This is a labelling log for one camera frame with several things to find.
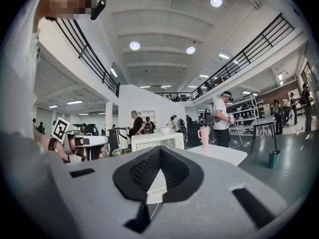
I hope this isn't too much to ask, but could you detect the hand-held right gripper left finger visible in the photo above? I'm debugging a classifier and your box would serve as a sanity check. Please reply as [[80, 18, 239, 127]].
[[112, 145, 161, 205]]

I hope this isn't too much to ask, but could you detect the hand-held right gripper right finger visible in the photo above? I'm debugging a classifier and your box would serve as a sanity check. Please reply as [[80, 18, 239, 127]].
[[160, 145, 205, 206]]

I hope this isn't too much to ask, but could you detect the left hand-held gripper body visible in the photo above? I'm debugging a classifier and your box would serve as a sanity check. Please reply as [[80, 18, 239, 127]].
[[51, 117, 110, 164]]

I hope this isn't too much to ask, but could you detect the cream toaster oven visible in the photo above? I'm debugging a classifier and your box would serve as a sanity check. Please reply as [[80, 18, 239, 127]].
[[131, 132, 185, 153]]

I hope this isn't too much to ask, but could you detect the white storage shelf rack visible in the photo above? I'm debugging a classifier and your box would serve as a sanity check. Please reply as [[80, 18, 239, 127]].
[[225, 95, 260, 134]]

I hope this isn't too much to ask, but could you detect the person's left hand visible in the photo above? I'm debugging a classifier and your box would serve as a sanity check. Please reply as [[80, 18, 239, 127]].
[[56, 138, 70, 163]]

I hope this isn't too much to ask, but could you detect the black wristwatch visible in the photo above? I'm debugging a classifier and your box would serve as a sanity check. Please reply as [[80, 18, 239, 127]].
[[48, 137, 60, 156]]

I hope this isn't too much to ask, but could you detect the white black mobile robot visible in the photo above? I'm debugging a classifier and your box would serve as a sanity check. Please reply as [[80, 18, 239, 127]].
[[107, 127, 131, 155]]

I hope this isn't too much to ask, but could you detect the group of strip ceiling lights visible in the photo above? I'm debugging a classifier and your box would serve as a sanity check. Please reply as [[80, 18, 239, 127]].
[[48, 53, 261, 116]]

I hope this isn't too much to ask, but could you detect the black white-rimmed backpack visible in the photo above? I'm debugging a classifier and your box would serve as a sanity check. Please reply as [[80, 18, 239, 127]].
[[204, 103, 215, 125]]

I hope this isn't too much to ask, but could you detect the black balcony railing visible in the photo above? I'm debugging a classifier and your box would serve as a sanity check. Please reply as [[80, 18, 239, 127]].
[[154, 12, 296, 102], [53, 17, 121, 99]]

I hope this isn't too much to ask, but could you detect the teal waste bin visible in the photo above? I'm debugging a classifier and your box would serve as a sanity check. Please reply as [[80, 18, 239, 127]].
[[268, 149, 281, 169]]

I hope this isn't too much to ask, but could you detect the white shirt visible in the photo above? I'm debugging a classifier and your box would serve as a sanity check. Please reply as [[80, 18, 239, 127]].
[[0, 0, 50, 140]]

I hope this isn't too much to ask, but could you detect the black-legged white table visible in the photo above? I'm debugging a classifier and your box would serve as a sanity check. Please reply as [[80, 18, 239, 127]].
[[250, 120, 278, 154]]

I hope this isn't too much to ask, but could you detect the person's face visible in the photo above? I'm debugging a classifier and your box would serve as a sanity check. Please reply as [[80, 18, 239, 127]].
[[44, 0, 93, 21]]

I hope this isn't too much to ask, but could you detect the white wall shelf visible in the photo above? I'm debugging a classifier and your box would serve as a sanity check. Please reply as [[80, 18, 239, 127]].
[[141, 110, 157, 127]]

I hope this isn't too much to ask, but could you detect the black head-worn camera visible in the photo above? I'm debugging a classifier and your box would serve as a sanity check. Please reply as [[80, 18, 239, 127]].
[[89, 0, 107, 21]]

